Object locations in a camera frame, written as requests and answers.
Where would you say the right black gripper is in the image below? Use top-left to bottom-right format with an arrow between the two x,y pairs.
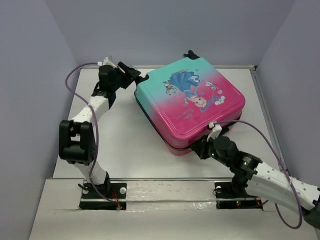
191,132 -> 230,167

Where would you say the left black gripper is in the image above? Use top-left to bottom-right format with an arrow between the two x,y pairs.
111,62 -> 141,91

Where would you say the pink and teal suitcase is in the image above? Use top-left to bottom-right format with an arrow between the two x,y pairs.
134,50 -> 246,156

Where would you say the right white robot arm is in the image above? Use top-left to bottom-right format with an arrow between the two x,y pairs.
191,136 -> 320,229

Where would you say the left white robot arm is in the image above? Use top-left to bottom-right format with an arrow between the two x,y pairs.
58,62 -> 141,199

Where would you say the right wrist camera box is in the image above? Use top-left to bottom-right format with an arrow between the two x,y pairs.
206,121 -> 222,142

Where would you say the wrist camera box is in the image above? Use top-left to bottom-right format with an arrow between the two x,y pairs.
102,54 -> 117,68
206,121 -> 222,142

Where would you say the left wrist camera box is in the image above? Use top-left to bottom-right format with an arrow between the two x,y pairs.
102,54 -> 117,68

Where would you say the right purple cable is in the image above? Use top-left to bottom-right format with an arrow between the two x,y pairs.
209,119 -> 304,229

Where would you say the purple cable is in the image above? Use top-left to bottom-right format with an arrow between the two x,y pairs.
65,62 -> 118,207
209,119 -> 304,229

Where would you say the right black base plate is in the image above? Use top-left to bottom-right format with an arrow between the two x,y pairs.
212,181 -> 263,210

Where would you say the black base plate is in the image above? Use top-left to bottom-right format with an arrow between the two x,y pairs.
78,182 -> 127,211
212,181 -> 263,210

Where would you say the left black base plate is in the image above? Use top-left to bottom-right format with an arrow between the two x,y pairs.
78,182 -> 127,211

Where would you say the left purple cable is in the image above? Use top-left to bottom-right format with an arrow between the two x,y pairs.
65,62 -> 118,207

